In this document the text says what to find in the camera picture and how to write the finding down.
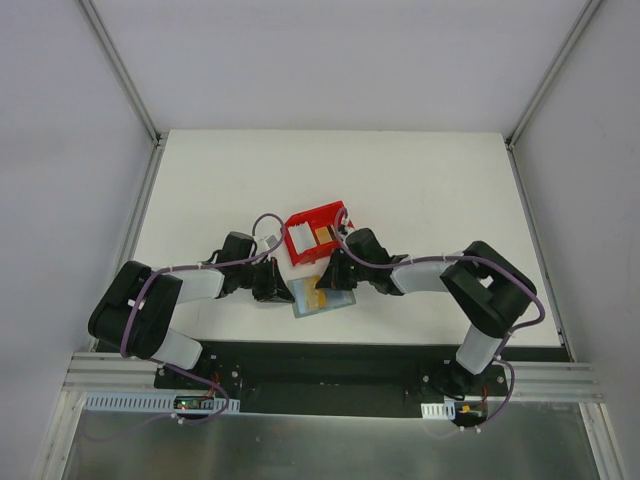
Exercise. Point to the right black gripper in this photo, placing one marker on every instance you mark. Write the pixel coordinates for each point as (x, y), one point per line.
(343, 266)

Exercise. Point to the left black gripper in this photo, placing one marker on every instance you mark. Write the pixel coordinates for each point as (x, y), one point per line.
(267, 281)

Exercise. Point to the gold card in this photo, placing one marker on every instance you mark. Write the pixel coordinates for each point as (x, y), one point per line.
(314, 298)
(324, 235)

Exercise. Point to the red plastic bin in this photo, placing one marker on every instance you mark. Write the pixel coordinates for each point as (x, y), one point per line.
(316, 217)

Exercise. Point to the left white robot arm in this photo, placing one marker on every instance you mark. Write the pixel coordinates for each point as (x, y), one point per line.
(135, 313)

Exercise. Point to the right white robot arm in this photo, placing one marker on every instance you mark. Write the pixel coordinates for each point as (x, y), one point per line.
(491, 292)

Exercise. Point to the gold card in bin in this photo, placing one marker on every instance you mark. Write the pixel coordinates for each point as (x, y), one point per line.
(324, 235)

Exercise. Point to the stack of white cards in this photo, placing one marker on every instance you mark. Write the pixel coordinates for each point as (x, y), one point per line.
(302, 237)

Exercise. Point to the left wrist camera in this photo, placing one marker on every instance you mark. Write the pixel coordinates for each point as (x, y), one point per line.
(267, 243)

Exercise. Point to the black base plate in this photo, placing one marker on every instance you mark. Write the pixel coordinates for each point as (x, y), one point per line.
(358, 380)

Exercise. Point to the right white cable duct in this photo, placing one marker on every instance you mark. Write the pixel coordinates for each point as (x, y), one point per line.
(438, 411)

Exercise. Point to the white cable duct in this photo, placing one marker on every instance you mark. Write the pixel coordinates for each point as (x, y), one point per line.
(159, 403)
(438, 411)

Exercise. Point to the left white cable duct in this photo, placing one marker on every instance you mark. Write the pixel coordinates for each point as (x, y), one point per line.
(159, 403)

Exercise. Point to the left aluminium frame post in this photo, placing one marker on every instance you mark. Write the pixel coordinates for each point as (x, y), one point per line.
(109, 49)

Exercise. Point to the aluminium frame post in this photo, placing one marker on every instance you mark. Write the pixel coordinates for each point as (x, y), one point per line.
(578, 29)
(109, 49)

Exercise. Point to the right aluminium frame post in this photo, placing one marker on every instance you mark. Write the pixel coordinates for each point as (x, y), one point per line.
(578, 29)

